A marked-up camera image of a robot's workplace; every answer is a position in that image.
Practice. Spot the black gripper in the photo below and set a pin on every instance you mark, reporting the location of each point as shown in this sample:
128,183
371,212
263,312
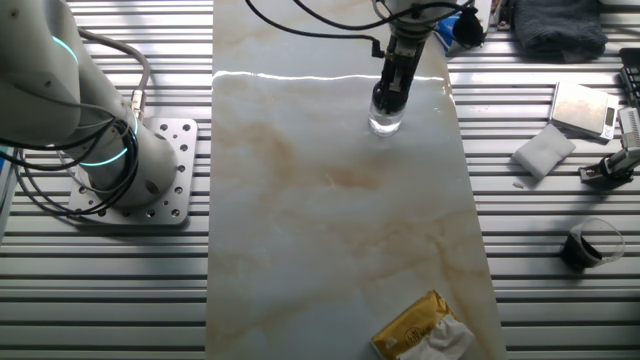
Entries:
405,52

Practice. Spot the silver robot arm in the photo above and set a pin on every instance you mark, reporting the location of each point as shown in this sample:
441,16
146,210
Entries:
45,75

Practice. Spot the clear glass jar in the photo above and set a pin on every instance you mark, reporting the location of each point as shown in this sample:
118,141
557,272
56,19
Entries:
385,122

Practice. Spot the white marble pattern slab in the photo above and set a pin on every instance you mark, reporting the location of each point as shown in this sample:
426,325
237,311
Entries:
325,225

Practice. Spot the small white foam scrap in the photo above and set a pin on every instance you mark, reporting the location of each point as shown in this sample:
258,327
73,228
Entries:
518,185

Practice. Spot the dark grey towel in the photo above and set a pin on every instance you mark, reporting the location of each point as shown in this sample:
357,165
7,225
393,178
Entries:
560,27

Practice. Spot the silver digital scale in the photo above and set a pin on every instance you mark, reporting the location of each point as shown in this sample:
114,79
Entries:
582,107

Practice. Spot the gold tissue pack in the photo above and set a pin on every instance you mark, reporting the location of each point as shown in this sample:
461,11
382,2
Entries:
410,330

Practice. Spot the black keyboard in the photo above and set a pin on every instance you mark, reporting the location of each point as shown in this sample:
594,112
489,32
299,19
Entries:
632,80

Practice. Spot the clear plastic measuring cup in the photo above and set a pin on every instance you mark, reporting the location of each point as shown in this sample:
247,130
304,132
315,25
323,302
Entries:
587,247

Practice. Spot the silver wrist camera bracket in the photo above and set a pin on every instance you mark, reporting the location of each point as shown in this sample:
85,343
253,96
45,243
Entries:
475,20

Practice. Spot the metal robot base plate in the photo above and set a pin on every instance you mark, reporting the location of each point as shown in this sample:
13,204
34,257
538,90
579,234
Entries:
175,200

